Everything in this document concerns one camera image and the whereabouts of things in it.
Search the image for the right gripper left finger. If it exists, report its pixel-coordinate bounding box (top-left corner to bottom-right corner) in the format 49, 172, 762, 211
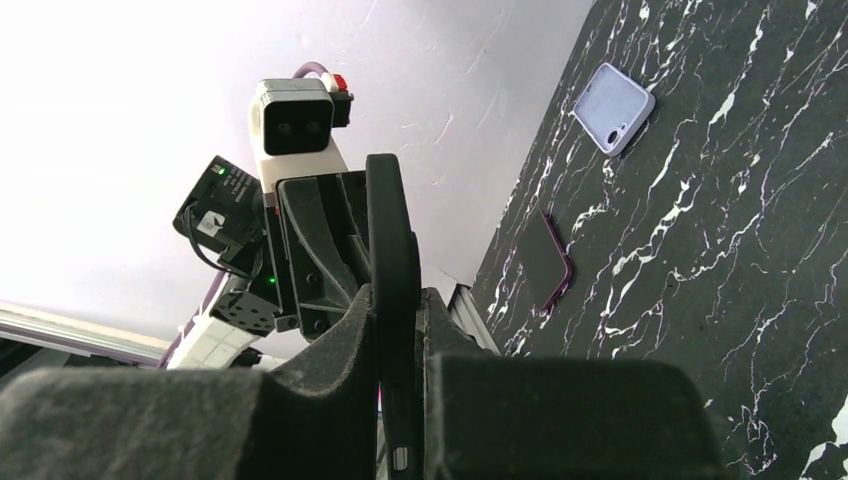
1, 287, 377, 479

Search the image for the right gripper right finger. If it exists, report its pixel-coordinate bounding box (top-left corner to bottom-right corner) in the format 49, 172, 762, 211
423, 288, 729, 479

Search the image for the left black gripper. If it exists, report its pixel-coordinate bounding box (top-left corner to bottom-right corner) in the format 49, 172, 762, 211
173, 157, 370, 342

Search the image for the pink-edged dark smartphone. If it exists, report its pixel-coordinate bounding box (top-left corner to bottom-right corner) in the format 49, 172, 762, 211
516, 209, 573, 312

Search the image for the lavender smartphone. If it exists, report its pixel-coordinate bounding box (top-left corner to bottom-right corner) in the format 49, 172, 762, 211
573, 63, 656, 157

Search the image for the black phone case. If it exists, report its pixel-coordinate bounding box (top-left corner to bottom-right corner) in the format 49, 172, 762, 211
366, 153, 423, 479

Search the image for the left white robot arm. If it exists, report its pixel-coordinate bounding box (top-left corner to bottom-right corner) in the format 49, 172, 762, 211
161, 150, 370, 369

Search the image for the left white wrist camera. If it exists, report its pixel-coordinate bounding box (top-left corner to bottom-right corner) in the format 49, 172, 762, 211
248, 75, 354, 207

